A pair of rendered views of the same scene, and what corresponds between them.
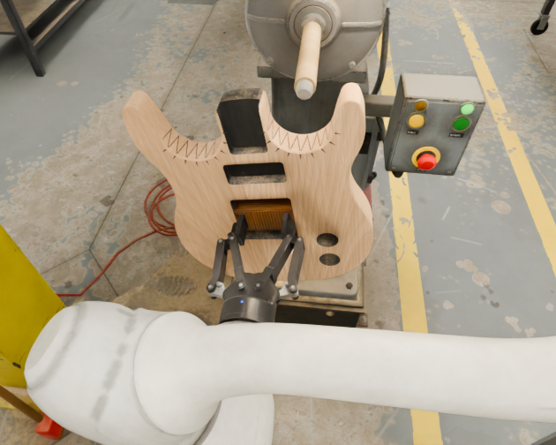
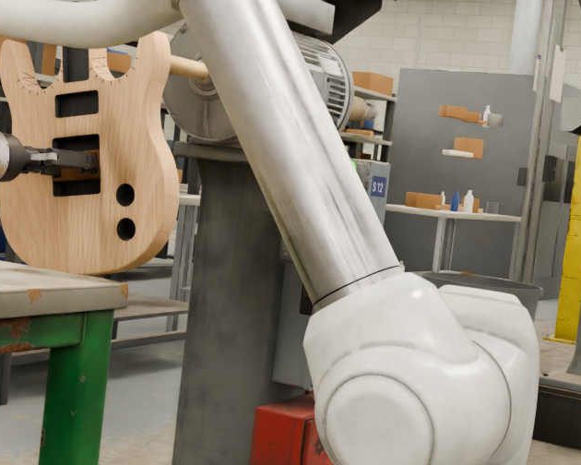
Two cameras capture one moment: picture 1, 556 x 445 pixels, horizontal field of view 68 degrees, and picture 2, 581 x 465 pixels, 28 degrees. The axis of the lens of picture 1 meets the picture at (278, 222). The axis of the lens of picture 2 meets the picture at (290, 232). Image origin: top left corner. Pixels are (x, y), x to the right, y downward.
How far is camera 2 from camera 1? 1.67 m
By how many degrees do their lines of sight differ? 50
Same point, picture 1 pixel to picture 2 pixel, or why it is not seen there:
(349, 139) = (145, 63)
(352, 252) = (147, 214)
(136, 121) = (7, 52)
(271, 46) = (175, 97)
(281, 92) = (208, 199)
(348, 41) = not seen: hidden behind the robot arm
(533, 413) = (77, 14)
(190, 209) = not seen: hidden behind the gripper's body
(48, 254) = not seen: outside the picture
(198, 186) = (31, 121)
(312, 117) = (240, 239)
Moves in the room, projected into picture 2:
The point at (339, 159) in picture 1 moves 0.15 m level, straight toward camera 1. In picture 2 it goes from (137, 85) to (73, 73)
